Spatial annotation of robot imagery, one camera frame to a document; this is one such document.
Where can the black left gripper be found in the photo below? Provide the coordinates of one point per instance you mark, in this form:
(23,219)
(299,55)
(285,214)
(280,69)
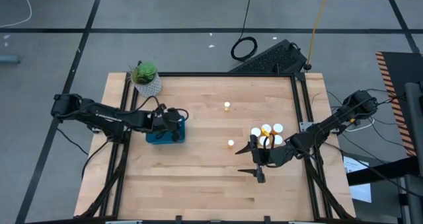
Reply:
(165,121)

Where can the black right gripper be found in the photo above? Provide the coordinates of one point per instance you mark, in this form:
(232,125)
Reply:
(279,156)

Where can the small orange medicine bottle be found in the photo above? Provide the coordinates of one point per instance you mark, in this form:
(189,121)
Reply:
(230,142)

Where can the small yellow medicine bottle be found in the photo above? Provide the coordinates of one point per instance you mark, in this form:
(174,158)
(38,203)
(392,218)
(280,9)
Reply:
(227,104)

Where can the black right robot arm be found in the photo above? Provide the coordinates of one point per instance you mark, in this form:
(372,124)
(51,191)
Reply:
(330,123)

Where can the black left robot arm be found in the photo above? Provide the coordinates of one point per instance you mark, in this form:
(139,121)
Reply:
(105,118)

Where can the clear plastic bin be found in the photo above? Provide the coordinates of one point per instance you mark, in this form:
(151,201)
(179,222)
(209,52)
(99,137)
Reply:
(252,144)

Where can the teal plastic bin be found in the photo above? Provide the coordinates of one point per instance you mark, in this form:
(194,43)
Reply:
(155,138)

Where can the potted succulent white pot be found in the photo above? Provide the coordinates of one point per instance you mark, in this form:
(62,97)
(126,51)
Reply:
(147,80)

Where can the black mesh computer case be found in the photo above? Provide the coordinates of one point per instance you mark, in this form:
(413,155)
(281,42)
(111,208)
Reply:
(271,59)

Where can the white paper sheet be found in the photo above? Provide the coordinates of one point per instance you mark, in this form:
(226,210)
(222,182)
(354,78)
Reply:
(360,192)

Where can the black beam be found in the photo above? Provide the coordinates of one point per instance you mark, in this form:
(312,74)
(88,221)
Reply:
(380,172)

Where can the grey floor bar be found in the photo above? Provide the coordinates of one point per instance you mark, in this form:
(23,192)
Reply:
(10,59)

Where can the hazard striped black floor mat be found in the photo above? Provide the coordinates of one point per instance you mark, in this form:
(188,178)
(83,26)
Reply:
(401,68)

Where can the black aluminium table frame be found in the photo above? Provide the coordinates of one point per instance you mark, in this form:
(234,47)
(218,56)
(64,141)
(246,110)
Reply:
(215,74)

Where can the grey metal post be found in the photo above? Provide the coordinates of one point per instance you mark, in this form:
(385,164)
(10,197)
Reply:
(413,134)

